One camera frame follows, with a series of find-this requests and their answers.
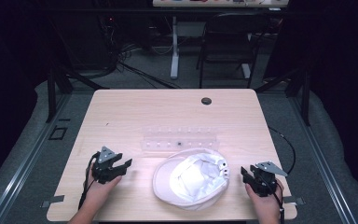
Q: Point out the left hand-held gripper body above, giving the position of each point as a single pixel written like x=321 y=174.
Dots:
x=103 y=169

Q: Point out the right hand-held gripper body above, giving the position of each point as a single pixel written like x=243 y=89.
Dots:
x=265 y=180

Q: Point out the person's left hand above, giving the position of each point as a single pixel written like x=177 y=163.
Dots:
x=101 y=193

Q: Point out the person's right hand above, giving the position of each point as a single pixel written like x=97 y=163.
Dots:
x=264 y=207

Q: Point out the white cap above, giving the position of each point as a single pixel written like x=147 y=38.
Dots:
x=190 y=182

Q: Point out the black tape square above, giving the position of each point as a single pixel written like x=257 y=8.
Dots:
x=58 y=133

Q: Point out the clear acrylic rack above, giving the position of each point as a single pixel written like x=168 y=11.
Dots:
x=180 y=140

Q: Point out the dark round table grommet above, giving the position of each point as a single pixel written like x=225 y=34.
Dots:
x=206 y=101

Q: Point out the black metal stand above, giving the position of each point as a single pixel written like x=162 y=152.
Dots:
x=52 y=93
x=305 y=96

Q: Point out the white desk leg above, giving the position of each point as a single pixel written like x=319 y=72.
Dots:
x=174 y=53
x=246 y=71

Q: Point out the black chair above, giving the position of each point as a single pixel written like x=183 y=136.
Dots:
x=230 y=46

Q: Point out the grey metal table bracket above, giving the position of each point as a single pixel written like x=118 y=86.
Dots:
x=52 y=200
x=295 y=200

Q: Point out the aluminium floor rail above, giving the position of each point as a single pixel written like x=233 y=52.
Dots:
x=28 y=158
x=323 y=161

